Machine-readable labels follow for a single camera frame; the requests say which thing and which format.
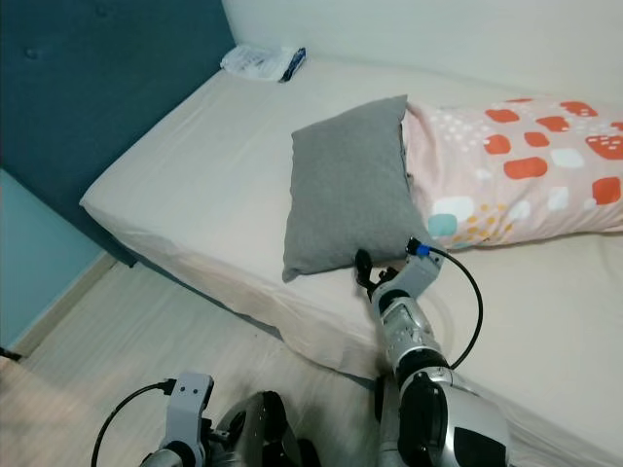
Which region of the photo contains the bed with cream sheet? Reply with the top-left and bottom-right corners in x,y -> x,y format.
80,54 -> 623,467

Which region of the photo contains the grey robot right leg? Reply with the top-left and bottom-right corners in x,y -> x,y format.
374,375 -> 412,467

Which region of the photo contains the dark blue padded headboard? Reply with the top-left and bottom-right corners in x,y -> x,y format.
0,0 -> 237,266

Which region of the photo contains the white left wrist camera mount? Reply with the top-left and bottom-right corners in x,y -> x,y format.
167,373 -> 216,454

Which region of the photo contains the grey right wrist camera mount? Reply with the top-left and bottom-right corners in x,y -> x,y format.
380,238 -> 445,303

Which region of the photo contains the pink pillow with orange patches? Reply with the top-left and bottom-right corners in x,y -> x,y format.
401,97 -> 623,244

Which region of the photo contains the white plastic packet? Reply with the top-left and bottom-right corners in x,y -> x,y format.
220,44 -> 308,84

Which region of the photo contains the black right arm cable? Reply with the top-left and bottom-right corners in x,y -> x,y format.
414,236 -> 486,371

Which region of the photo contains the grey pillow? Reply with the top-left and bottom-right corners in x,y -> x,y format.
282,94 -> 435,283

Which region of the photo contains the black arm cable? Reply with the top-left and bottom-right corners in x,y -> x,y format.
92,379 -> 178,467
414,236 -> 486,371

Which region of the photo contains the pale wooden baseboard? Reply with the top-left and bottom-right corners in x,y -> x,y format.
5,253 -> 115,355

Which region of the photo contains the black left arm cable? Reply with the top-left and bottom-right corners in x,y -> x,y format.
92,379 -> 178,467

